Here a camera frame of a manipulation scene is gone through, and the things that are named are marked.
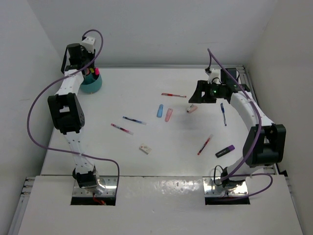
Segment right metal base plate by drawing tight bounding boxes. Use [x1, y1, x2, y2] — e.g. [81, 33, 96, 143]
[202, 177, 248, 198]

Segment metal base plate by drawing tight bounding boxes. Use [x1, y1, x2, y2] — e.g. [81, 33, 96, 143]
[72, 176, 117, 197]
[202, 177, 248, 198]

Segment red pen top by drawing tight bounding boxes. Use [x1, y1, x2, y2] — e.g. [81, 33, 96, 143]
[161, 93, 187, 98]

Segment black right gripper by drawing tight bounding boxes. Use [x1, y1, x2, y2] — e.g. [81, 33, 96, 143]
[189, 80, 225, 103]

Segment blue pen centre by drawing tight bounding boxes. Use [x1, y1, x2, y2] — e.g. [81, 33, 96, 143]
[122, 116, 147, 125]

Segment pink highlighter black body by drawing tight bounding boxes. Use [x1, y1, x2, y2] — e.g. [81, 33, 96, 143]
[94, 68, 100, 76]

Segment red pen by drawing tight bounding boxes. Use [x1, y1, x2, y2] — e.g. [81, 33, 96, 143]
[197, 135, 213, 155]
[161, 93, 187, 98]
[111, 123, 134, 135]

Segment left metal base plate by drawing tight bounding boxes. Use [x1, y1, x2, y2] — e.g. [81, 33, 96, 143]
[72, 176, 117, 197]

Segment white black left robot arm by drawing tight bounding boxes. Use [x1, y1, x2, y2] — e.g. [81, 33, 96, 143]
[47, 42, 98, 191]

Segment blue correction tape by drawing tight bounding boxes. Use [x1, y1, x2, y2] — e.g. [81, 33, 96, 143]
[156, 104, 163, 118]

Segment red pen left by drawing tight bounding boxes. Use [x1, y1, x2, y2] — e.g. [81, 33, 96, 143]
[111, 123, 134, 135]

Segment blue pen right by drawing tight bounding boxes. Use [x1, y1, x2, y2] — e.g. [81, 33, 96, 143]
[220, 103, 227, 126]

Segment teal round desk organizer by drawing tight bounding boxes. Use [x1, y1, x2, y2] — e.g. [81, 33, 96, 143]
[80, 72, 102, 94]

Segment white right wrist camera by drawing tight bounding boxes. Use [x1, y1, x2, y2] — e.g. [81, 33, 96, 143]
[204, 68, 220, 83]

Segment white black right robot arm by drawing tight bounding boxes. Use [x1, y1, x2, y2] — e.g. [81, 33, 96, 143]
[189, 69, 287, 188]

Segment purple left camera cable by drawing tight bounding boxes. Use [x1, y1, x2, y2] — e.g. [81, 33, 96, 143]
[27, 29, 120, 194]

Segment red pen lower right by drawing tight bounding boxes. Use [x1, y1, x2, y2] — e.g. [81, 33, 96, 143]
[197, 135, 213, 155]

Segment blue pen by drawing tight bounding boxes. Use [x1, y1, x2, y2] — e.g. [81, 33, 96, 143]
[122, 116, 147, 125]
[220, 103, 227, 126]

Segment purple highlighter black body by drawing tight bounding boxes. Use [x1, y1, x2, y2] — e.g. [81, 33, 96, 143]
[215, 145, 235, 158]

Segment pink correction tape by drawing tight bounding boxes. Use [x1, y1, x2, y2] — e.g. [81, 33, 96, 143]
[165, 108, 173, 122]

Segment white eraser with sleeve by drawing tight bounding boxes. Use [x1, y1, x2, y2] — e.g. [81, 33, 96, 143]
[139, 144, 152, 154]

